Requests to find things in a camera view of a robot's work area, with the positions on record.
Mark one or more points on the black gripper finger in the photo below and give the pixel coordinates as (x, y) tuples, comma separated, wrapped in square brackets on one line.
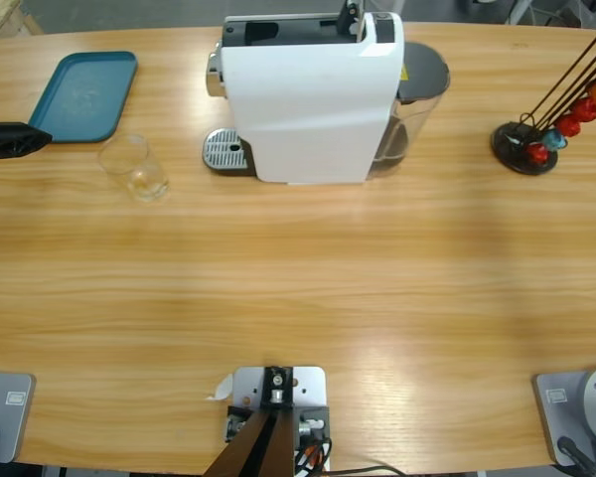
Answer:
[(10, 141)]

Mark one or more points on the clear drinking glass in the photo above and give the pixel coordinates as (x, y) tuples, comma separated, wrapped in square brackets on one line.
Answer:
[(139, 174)]

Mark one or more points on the grey coffee machine lever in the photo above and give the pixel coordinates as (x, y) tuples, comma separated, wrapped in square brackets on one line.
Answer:
[(350, 17)]

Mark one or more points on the white capsule coffee machine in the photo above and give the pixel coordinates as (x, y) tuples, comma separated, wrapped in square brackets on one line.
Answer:
[(303, 124)]

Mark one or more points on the red coffee capsule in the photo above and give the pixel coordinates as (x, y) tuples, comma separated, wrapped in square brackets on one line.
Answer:
[(539, 154), (586, 109), (568, 125)]

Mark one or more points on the blue coffee capsule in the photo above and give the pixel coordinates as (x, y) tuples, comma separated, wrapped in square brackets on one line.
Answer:
[(556, 139)]

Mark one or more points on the wooden pallet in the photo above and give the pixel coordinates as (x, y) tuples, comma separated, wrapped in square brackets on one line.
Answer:
[(5, 20)]

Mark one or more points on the teal plastic tray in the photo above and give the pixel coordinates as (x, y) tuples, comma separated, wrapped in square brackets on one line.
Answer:
[(84, 94)]

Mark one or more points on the silver drip tray grate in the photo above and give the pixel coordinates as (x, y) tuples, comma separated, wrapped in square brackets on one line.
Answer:
[(221, 149)]

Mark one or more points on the white paper scrap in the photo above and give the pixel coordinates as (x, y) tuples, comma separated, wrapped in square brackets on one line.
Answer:
[(224, 387)]

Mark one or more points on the black capsule holder with rods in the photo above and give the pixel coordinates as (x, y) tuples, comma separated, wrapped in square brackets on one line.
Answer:
[(506, 144)]

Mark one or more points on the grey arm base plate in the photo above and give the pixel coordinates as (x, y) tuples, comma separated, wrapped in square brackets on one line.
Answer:
[(556, 397), (10, 397)]

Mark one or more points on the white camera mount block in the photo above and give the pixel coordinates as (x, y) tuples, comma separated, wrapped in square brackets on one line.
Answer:
[(310, 382)]

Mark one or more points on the white metal frame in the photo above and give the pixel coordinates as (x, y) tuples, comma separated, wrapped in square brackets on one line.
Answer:
[(521, 7)]

